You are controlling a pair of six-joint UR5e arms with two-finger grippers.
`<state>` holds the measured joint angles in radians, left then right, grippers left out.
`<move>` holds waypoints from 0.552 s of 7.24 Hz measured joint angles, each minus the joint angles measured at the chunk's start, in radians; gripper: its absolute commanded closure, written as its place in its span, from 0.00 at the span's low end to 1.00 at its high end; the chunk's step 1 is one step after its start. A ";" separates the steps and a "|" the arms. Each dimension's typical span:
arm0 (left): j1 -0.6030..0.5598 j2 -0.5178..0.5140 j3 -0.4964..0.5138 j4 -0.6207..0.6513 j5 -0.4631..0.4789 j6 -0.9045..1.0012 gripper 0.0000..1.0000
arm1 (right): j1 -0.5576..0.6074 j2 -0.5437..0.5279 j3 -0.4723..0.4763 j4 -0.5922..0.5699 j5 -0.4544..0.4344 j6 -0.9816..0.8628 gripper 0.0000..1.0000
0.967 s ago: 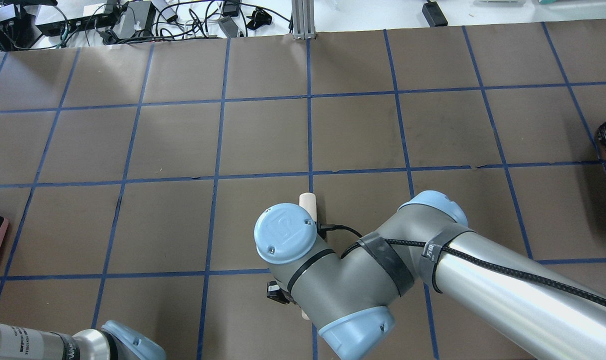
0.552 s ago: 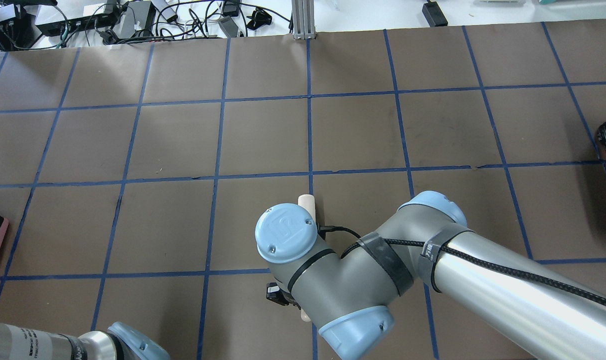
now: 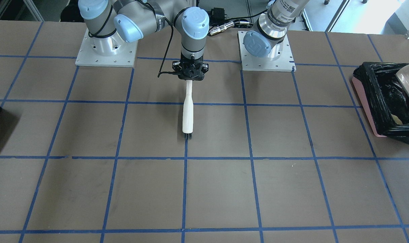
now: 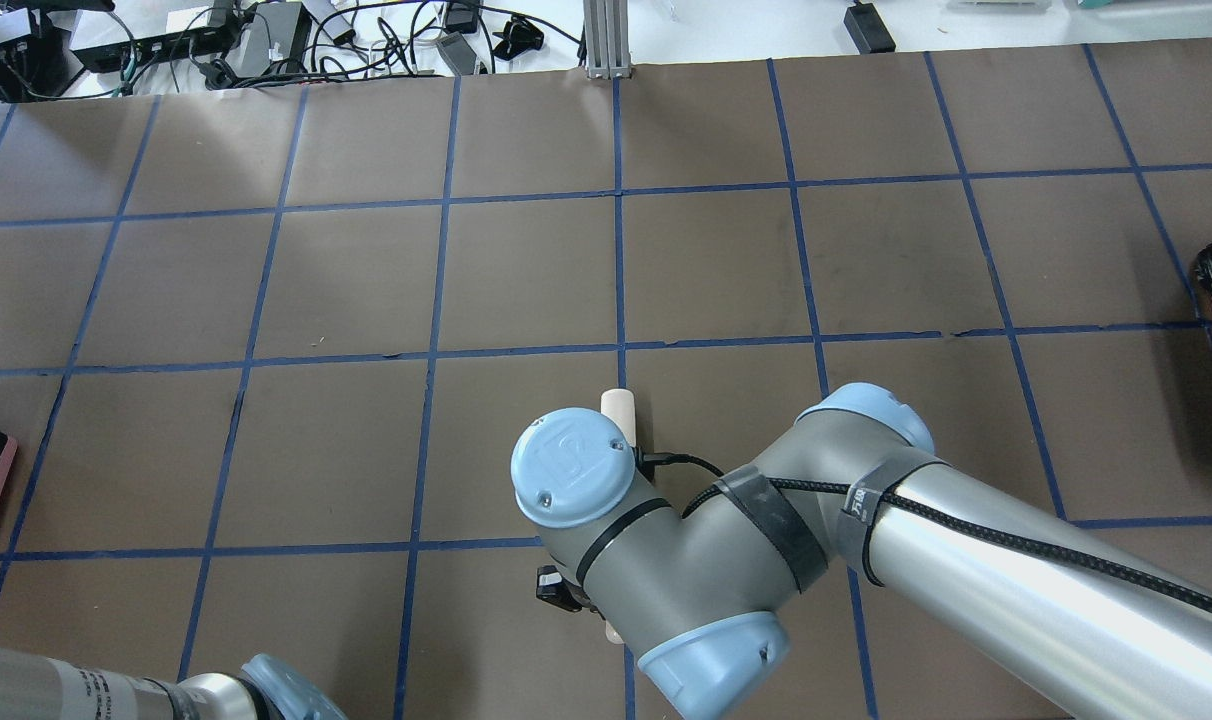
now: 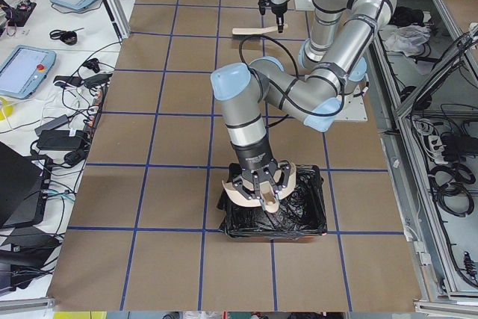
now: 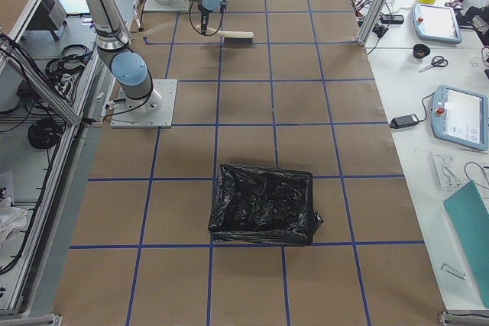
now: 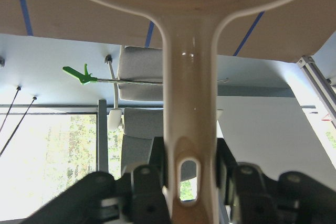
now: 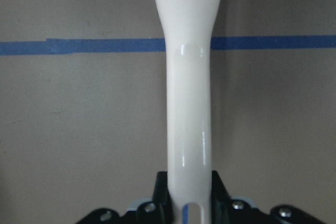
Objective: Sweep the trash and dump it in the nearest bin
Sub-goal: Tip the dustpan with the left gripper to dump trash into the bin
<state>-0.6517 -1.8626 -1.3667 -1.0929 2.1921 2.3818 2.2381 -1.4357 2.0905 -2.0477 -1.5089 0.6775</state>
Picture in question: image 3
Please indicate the pink bin with black bag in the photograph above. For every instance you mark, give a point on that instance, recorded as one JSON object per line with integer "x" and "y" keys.
{"x": 385, "y": 96}

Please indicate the white hand brush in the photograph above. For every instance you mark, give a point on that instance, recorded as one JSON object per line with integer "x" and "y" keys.
{"x": 188, "y": 112}

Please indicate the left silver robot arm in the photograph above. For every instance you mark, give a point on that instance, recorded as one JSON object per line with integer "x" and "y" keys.
{"x": 266, "y": 37}

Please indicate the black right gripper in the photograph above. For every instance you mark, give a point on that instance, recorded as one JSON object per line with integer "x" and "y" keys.
{"x": 205, "y": 69}

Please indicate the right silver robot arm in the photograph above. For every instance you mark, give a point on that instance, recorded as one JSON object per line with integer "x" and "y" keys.
{"x": 114, "y": 25}

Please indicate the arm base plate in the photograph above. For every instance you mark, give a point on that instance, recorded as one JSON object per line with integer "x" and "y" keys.
{"x": 279, "y": 59}
{"x": 111, "y": 51}

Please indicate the torn bagel piece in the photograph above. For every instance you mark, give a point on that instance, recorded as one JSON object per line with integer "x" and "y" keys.
{"x": 397, "y": 120}

